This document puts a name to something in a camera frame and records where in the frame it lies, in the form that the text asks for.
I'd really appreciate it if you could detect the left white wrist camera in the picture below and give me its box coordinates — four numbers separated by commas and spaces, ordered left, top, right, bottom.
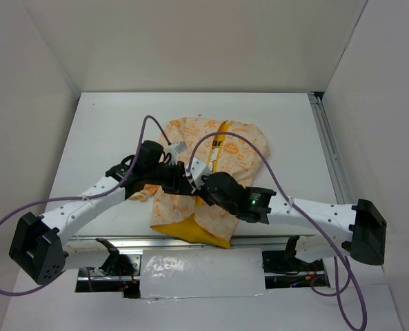
165, 141, 188, 155

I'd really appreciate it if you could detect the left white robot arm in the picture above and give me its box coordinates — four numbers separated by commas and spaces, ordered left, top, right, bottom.
9, 140, 191, 285

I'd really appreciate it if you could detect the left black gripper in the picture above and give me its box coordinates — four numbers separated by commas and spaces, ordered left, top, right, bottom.
145, 161, 195, 196

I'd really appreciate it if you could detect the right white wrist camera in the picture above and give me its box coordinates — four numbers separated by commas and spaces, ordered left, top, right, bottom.
186, 157, 211, 190

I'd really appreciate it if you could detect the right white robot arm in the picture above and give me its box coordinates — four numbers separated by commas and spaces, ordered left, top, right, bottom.
193, 172, 387, 270

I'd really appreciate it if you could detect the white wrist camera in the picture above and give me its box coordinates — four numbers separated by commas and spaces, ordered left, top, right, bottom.
165, 141, 188, 155
186, 157, 211, 190

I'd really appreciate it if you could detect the cream orange-print jacket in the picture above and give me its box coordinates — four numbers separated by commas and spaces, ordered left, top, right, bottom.
134, 117, 270, 250

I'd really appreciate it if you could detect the aluminium side rail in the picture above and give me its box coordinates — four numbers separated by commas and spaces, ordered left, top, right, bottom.
309, 91, 370, 244

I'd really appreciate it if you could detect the white foil-taped panel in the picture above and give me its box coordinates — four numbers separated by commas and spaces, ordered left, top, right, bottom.
139, 248, 266, 299

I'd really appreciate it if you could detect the aluminium front rail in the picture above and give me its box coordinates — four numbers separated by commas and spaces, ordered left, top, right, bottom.
66, 235, 324, 256

